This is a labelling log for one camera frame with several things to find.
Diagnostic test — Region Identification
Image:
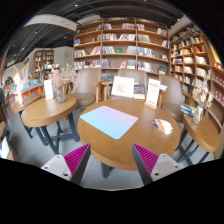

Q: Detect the white picture book display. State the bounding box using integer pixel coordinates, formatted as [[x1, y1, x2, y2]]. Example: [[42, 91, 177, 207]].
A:
[[111, 76, 134, 98]]

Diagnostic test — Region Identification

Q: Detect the beige chair centre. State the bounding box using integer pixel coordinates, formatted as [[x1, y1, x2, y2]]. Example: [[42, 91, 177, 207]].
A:
[[101, 68, 148, 102]]

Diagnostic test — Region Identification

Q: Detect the large wooden bookshelf centre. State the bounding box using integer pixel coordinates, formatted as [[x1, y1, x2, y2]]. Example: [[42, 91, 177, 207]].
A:
[[73, 17, 170, 77]]

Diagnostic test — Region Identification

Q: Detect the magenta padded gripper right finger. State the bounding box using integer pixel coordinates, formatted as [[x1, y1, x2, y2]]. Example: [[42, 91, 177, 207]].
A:
[[132, 144, 182, 185]]

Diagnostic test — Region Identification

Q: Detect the white sign on left table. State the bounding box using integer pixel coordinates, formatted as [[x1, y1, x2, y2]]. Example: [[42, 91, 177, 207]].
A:
[[44, 80, 54, 100]]

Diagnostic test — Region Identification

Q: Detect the beige chair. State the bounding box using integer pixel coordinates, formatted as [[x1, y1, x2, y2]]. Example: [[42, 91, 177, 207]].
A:
[[101, 68, 148, 102], [71, 68, 101, 108]]

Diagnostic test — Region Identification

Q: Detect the small dark book standing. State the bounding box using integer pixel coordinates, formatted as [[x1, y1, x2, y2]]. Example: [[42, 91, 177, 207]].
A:
[[134, 84, 145, 99]]

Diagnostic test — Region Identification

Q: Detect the white red sign card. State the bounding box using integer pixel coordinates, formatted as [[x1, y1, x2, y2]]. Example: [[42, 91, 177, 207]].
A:
[[145, 79, 160, 108]]

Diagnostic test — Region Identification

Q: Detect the glass vase with dried flowers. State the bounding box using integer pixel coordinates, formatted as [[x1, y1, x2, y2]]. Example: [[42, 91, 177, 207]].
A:
[[49, 64, 77, 103]]

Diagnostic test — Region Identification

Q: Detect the right vase with dried flowers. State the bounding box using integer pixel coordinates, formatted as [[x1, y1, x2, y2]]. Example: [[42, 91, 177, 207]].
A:
[[192, 76, 214, 125]]

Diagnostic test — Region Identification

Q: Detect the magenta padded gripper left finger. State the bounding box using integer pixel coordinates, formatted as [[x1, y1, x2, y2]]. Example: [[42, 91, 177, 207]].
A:
[[42, 144, 91, 185]]

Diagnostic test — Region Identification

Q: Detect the round wooden table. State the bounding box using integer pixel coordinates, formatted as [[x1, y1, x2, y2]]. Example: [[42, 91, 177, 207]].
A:
[[21, 95, 80, 154], [78, 99, 180, 178], [177, 115, 219, 165]]

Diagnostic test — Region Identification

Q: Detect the beige chair left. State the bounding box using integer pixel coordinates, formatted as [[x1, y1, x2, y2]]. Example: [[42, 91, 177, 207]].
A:
[[71, 68, 101, 108]]

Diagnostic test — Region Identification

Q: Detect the wooden bookshelf right wall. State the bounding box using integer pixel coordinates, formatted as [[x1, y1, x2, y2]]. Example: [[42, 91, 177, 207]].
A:
[[168, 22, 224, 134]]

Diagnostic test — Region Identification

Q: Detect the round wooden left table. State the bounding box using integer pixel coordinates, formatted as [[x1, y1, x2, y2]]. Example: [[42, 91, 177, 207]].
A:
[[21, 95, 80, 154]]

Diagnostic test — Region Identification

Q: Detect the pastel gradient mouse pad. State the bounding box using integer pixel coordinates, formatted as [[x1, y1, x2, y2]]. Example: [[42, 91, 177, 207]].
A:
[[81, 106, 138, 140]]

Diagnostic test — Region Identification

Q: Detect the round wooden centre table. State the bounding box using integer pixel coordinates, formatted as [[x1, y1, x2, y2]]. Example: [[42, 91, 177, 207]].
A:
[[78, 99, 180, 178]]

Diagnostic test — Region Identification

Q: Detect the distant wooden bookshelf left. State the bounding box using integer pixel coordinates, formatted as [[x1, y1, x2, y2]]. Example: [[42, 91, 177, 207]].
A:
[[33, 49, 54, 81]]

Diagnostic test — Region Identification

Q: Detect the round wooden right table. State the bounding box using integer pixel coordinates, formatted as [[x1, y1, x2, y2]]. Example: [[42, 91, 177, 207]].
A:
[[177, 115, 219, 165]]

